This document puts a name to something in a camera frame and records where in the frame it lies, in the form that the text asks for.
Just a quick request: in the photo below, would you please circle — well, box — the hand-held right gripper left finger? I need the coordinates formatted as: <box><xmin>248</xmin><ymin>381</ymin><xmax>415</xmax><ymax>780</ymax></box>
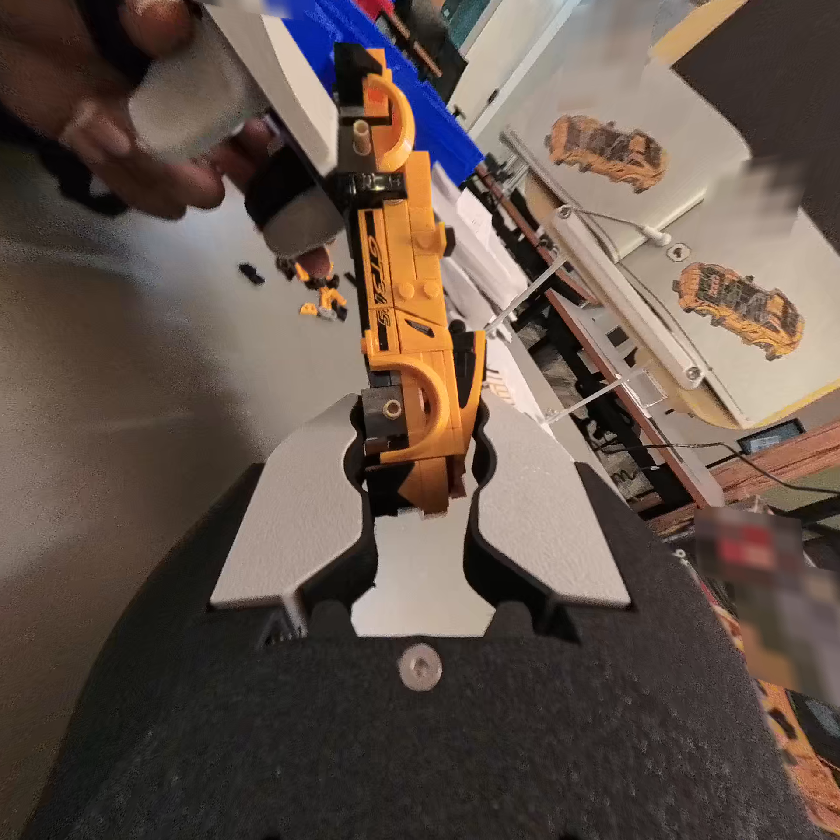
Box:
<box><xmin>209</xmin><ymin>394</ymin><xmax>379</xmax><ymax>636</ymax></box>

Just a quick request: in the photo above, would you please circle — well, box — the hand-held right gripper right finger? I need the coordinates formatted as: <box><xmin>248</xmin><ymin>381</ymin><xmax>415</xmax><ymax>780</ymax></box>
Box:
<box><xmin>462</xmin><ymin>394</ymin><xmax>634</xmax><ymax>608</ymax></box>

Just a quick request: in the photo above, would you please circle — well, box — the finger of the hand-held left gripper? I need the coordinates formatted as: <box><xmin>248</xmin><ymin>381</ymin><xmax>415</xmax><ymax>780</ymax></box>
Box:
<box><xmin>197</xmin><ymin>7</ymin><xmax>340</xmax><ymax>178</ymax></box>

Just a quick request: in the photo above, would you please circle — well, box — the orange lego car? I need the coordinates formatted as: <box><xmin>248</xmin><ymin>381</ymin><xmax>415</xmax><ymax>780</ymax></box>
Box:
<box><xmin>333</xmin><ymin>45</ymin><xmax>488</xmax><ymax>519</ymax></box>

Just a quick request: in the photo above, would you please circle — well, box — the pile of loose lego pieces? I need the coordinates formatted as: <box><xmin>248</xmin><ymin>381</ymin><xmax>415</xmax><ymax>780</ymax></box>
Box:
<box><xmin>238</xmin><ymin>259</ymin><xmax>361</xmax><ymax>322</ymax></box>

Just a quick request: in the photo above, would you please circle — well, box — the blue plastic bin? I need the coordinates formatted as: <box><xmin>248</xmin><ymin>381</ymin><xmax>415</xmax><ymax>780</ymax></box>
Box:
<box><xmin>282</xmin><ymin>0</ymin><xmax>487</xmax><ymax>188</ymax></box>

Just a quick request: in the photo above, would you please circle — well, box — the white paper bag pile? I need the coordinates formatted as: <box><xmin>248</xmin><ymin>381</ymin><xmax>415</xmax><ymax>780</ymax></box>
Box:
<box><xmin>430</xmin><ymin>167</ymin><xmax>559</xmax><ymax>427</ymax></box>

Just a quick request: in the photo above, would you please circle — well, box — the open instruction booklet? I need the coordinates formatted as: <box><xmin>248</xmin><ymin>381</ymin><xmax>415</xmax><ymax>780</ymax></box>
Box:
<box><xmin>505</xmin><ymin>52</ymin><xmax>840</xmax><ymax>427</ymax></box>

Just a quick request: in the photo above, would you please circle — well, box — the dark grey panel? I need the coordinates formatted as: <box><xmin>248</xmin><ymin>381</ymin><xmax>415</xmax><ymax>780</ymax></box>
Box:
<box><xmin>669</xmin><ymin>0</ymin><xmax>840</xmax><ymax>257</ymax></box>

